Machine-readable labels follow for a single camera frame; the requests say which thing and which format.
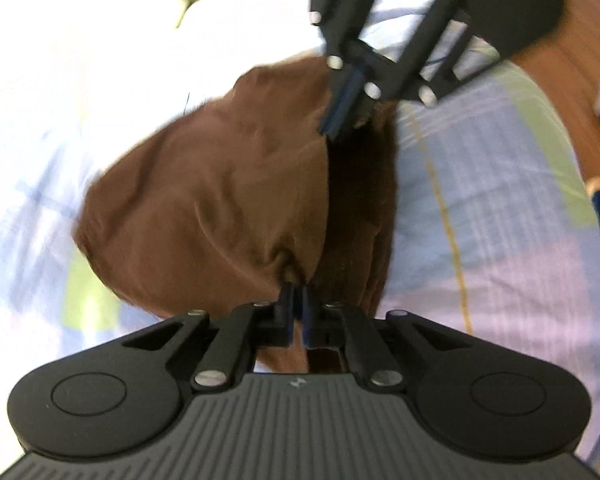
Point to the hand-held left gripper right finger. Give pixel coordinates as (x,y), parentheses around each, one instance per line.
(310,320)

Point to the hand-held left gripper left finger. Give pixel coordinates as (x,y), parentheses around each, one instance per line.
(286,317)

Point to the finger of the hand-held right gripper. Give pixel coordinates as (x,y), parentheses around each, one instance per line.
(410,67)
(337,35)

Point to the brown garment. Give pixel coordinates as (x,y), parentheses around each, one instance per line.
(220,200)

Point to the plaid blue green blanket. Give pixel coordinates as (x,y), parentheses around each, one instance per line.
(480,210)

